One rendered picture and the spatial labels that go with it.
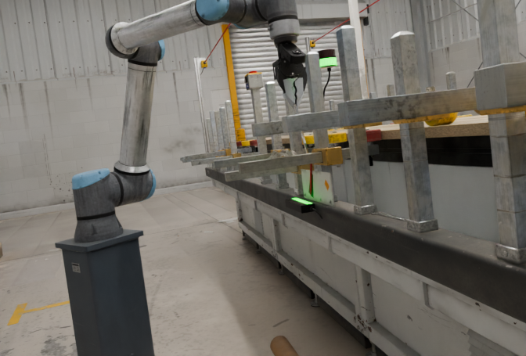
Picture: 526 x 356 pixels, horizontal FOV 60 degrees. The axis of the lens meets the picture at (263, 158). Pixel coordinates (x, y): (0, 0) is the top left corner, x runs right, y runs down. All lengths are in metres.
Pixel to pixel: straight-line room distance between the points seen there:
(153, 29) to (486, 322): 1.24
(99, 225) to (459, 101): 1.54
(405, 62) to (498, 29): 0.25
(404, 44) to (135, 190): 1.37
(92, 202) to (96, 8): 7.88
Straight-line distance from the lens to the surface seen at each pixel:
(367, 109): 0.57
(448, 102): 0.64
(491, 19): 0.76
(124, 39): 1.72
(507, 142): 0.74
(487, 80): 0.37
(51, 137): 9.24
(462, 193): 1.20
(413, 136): 0.95
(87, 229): 1.93
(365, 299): 1.86
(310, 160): 1.34
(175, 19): 1.49
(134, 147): 1.95
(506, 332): 0.89
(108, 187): 1.94
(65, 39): 9.49
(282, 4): 1.39
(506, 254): 0.78
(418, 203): 0.96
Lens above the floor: 0.93
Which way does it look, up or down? 3 degrees down
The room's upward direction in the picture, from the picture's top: 7 degrees counter-clockwise
